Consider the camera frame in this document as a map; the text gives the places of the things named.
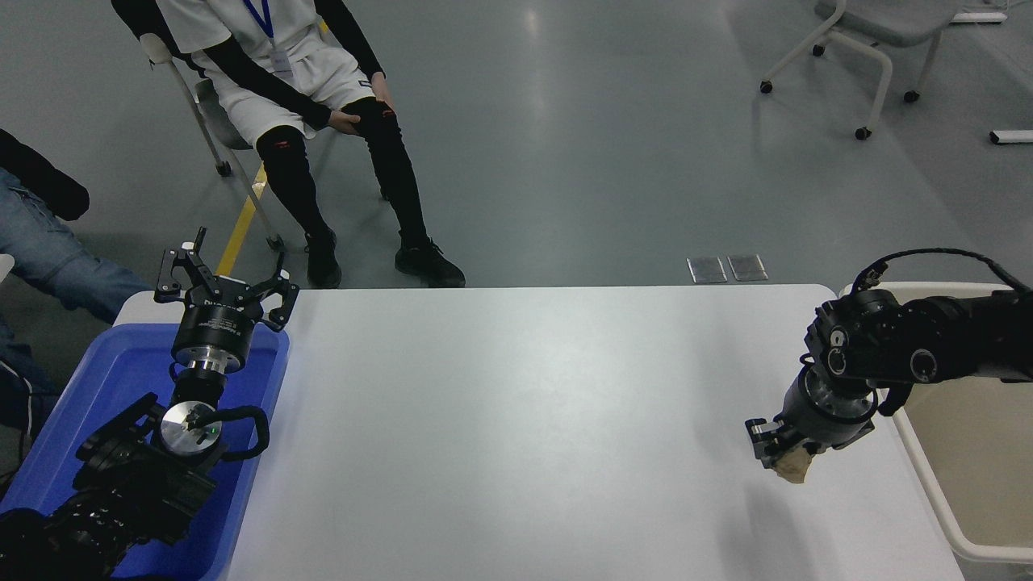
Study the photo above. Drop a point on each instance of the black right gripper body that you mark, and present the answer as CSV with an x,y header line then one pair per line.
x,y
815,424

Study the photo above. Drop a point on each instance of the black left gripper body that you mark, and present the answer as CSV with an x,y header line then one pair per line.
x,y
214,327

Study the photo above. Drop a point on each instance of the tan paper ball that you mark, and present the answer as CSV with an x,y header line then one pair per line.
x,y
795,470

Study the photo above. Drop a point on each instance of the seated person's left forearm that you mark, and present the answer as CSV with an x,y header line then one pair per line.
x,y
355,40

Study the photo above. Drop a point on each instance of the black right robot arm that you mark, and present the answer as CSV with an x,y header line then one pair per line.
x,y
952,339

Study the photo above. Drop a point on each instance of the seated person's right forearm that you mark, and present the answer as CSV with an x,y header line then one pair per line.
x,y
266,83

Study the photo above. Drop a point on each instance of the seated person's right hand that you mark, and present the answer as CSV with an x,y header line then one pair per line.
x,y
344,123

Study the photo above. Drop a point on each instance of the seated person's left hand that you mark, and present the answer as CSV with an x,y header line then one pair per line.
x,y
382,87

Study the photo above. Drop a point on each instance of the large pale plastic bin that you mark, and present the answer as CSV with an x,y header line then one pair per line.
x,y
984,484

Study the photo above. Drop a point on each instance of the blue plastic tray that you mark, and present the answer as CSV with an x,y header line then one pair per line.
x,y
89,387

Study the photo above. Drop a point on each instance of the white rounded plastic piece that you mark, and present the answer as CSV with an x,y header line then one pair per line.
x,y
6,268

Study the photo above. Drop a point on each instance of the silver floor plate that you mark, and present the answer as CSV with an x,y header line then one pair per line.
x,y
748,268
707,270

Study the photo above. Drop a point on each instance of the white-framed grey chair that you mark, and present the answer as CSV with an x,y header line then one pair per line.
x,y
208,101

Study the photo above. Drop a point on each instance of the seated person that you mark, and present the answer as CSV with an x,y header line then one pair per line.
x,y
242,97

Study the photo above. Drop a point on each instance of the white bar on floor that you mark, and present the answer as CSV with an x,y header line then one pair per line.
x,y
1013,137

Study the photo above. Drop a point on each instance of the grey chair with casters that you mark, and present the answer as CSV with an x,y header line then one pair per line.
x,y
888,20

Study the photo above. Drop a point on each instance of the thin white strip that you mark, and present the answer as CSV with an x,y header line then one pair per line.
x,y
980,17

